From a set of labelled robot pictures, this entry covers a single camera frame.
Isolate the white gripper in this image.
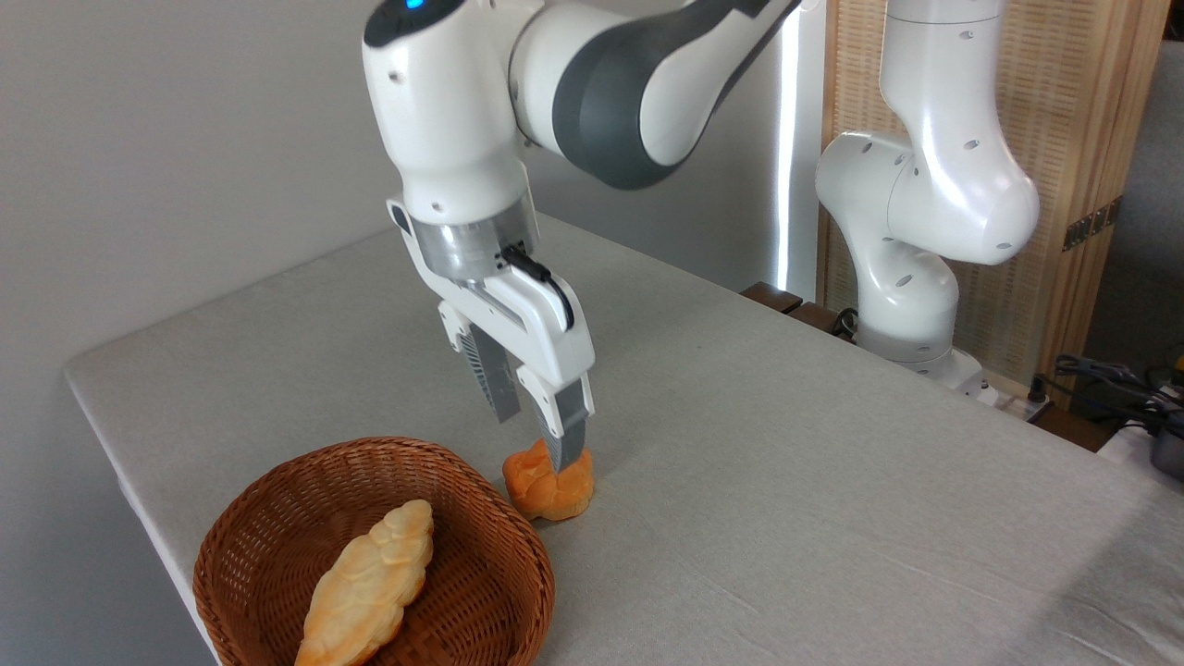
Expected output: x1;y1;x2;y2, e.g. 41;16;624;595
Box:
387;199;596;471

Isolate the round orange bread bun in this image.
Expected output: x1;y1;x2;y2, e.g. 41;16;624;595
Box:
502;438;595;522

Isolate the brown wicker basket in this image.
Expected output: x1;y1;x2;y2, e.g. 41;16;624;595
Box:
192;437;557;666

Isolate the long braided bread loaf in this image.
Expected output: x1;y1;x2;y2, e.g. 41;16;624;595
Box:
294;499;435;666

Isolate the dark brown wooden furniture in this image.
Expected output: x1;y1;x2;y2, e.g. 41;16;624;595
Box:
740;282;857;339

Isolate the grey tablecloth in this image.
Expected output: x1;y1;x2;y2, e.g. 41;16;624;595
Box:
63;208;1184;666

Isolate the white power strip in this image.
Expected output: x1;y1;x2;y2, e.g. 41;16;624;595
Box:
980;384;1055;422

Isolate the metal screen hinge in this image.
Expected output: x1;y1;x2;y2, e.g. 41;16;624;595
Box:
1062;196;1122;253

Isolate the wooden lattice screen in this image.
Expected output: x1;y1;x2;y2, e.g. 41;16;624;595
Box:
819;0;1171;408

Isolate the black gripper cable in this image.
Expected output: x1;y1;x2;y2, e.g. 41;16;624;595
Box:
499;245;575;331

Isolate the black cable bundle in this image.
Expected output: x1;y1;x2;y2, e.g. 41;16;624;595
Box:
1031;354;1184;426

